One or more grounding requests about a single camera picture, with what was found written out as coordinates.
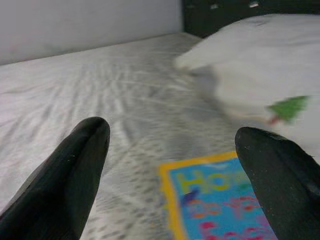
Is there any white pillow with tree print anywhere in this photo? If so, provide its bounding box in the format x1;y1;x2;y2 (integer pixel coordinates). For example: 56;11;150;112
174;13;320;161

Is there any white quilted mattress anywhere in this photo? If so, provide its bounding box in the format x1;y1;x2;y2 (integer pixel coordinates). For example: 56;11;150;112
0;31;251;240

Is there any blue yellow children's book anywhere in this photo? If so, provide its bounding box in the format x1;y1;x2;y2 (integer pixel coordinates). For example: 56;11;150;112
158;151;280;240

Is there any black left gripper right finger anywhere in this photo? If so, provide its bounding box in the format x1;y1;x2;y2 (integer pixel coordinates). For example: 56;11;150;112
234;126;320;240

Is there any black tufted headboard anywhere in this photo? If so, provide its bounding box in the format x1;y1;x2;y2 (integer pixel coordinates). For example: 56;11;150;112
181;0;320;38

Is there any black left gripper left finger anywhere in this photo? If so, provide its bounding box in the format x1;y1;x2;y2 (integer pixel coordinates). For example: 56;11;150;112
0;116;111;240

